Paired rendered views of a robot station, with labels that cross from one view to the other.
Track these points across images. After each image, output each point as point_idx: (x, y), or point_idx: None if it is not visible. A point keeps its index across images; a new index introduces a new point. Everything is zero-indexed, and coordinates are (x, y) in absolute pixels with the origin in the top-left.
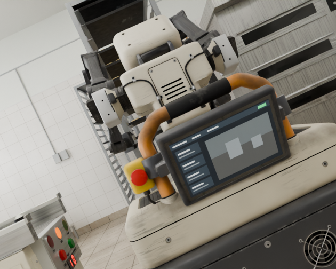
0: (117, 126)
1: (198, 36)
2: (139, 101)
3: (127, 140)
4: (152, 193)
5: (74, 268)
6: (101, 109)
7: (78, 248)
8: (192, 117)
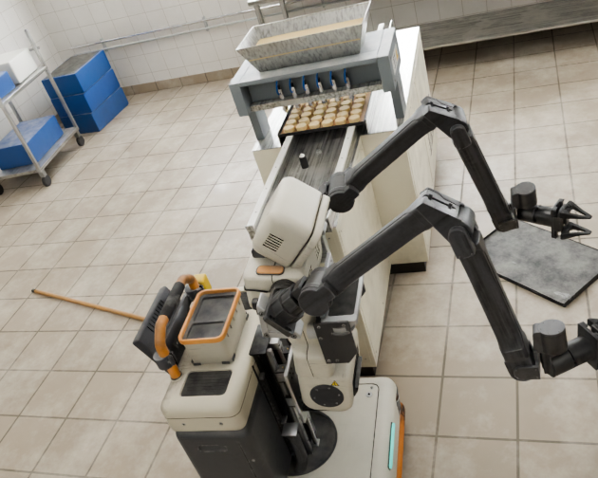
0: (485, 201)
1: (327, 269)
2: None
3: (544, 219)
4: None
5: (324, 263)
6: None
7: (324, 258)
8: None
